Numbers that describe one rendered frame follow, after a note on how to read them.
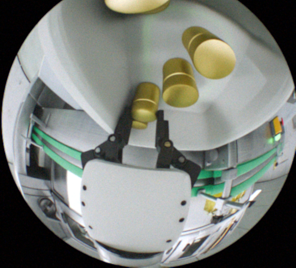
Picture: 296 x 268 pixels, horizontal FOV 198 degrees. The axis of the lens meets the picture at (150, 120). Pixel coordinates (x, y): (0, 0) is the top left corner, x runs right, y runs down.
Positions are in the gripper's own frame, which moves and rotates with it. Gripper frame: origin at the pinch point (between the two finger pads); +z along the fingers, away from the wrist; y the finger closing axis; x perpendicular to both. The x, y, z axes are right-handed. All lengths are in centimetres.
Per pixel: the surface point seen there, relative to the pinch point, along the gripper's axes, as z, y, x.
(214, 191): -10.3, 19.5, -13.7
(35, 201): -58, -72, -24
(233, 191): -11.1, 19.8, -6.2
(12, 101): -1, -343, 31
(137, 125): 2.0, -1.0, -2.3
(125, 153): 0.4, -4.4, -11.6
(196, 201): -16.2, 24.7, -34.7
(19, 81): 49, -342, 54
